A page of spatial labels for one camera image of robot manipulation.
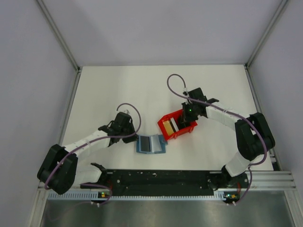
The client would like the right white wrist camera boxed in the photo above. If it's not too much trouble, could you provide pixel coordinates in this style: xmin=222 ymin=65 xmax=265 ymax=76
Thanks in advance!
xmin=183 ymin=87 xmax=188 ymax=96

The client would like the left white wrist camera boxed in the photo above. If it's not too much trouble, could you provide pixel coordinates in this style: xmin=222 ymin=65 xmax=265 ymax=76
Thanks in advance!
xmin=123 ymin=110 xmax=130 ymax=115

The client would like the red plastic bin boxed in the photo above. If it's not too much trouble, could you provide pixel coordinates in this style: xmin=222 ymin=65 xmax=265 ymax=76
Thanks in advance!
xmin=157 ymin=109 xmax=197 ymax=141

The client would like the black credit card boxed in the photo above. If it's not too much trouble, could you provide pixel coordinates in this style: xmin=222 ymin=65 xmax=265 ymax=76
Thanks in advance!
xmin=140 ymin=136 xmax=151 ymax=152

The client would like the blue leather card holder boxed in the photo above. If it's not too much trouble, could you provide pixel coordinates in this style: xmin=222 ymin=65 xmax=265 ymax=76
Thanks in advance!
xmin=136 ymin=134 xmax=168 ymax=154

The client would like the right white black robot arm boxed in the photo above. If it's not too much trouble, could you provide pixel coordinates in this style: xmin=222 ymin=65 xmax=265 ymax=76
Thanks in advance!
xmin=182 ymin=88 xmax=276 ymax=187

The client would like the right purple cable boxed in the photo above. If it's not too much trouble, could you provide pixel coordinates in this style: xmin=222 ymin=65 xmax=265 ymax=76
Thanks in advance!
xmin=167 ymin=74 xmax=268 ymax=166

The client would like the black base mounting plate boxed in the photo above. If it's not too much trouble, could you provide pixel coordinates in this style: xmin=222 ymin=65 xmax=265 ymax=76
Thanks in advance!
xmin=96 ymin=169 xmax=249 ymax=196

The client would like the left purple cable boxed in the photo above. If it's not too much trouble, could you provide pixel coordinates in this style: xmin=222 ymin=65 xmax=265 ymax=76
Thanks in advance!
xmin=44 ymin=103 xmax=142 ymax=191

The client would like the purple cable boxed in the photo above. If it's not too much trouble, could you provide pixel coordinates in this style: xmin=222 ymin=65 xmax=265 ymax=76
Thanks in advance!
xmin=44 ymin=103 xmax=142 ymax=191
xmin=167 ymin=74 xmax=268 ymax=166

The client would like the grey slotted cable duct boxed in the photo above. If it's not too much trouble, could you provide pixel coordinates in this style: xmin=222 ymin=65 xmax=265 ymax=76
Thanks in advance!
xmin=47 ymin=191 xmax=236 ymax=201

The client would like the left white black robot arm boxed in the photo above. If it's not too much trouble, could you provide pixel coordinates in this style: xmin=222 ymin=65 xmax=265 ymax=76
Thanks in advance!
xmin=37 ymin=112 xmax=137 ymax=194

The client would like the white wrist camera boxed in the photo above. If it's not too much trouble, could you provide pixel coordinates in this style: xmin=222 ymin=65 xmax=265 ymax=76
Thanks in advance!
xmin=183 ymin=87 xmax=188 ymax=96
xmin=123 ymin=110 xmax=130 ymax=115

